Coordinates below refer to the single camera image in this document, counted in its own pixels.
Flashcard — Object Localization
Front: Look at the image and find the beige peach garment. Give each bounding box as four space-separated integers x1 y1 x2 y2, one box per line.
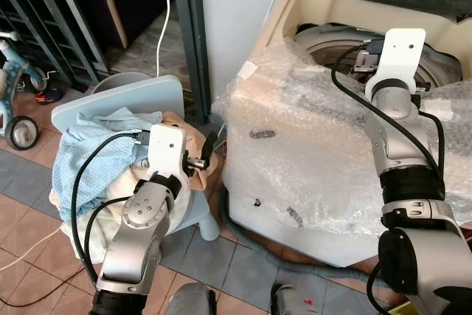
161 111 224 190

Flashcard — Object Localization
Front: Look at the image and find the cream top-loading washing machine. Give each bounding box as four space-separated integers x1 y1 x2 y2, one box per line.
220 0 472 269

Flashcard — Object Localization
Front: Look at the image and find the light blue plastic chair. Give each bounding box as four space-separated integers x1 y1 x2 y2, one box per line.
51 75 222 243

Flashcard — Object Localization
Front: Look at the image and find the white tape label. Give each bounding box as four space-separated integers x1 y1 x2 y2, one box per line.
237 62 258 81

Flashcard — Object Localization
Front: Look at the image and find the cream white garment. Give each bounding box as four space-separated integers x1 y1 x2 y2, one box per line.
49 160 194 243

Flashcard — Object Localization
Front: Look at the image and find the clear bubble wrap sheet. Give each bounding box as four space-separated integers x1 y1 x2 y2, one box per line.
212 33 472 257

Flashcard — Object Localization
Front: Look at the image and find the light blue dotted garment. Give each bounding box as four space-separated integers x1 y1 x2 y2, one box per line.
55 108 164 221

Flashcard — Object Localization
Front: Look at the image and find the grey plastic basin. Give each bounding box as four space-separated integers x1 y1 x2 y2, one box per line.
91 72 153 95

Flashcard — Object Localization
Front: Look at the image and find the grey robot left leg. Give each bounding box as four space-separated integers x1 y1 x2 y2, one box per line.
165 282 219 315

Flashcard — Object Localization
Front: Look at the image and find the grey robot leg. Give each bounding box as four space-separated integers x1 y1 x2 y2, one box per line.
268 282 327 315
165 282 219 315

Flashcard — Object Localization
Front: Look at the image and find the grey washer drum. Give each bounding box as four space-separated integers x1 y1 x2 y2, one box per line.
294 23 462 93

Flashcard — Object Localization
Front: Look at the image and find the grey robot right leg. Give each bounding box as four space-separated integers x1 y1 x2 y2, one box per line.
268 282 327 315

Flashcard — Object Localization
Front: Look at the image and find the orange and black shoe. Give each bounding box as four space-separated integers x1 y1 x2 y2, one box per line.
33 86 65 106

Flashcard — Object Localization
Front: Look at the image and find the pale blue child tricycle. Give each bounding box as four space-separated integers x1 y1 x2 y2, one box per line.
0 32 46 151

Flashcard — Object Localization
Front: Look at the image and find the dark metal gate grille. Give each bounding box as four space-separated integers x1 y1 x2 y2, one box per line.
0 0 102 89

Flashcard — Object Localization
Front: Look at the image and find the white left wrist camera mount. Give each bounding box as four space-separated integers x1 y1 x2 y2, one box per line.
147 124 186 180

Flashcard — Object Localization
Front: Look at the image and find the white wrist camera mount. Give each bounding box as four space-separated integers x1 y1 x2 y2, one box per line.
366 28 428 99
147 124 186 180

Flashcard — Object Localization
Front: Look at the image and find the dark grey door post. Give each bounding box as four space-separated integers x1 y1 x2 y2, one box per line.
170 0 212 121

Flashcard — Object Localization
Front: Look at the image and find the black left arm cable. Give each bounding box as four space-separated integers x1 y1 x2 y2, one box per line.
69 130 153 286

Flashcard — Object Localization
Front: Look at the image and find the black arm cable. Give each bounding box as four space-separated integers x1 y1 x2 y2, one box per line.
69 130 153 286
330 44 448 177

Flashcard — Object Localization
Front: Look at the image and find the white hanging cable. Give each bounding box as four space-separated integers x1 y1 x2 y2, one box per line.
156 0 175 77

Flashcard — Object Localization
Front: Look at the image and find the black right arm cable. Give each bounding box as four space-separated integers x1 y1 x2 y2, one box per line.
330 44 448 177

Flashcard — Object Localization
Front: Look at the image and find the thin white floor cable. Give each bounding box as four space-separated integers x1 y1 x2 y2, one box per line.
0 221 66 273

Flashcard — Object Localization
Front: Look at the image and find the thin black floor cable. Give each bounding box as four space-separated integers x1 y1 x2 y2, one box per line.
0 284 98 310

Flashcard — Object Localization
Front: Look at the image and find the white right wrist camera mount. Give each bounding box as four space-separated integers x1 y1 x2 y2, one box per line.
366 28 428 99

